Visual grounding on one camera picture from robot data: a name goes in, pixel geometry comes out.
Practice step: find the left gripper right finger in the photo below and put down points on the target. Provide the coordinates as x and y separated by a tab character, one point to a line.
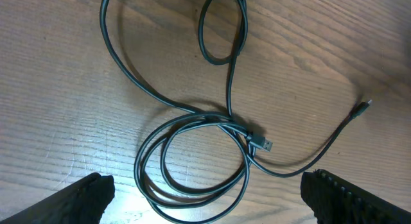
335	200

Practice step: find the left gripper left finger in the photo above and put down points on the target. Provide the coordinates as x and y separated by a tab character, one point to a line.
82	202

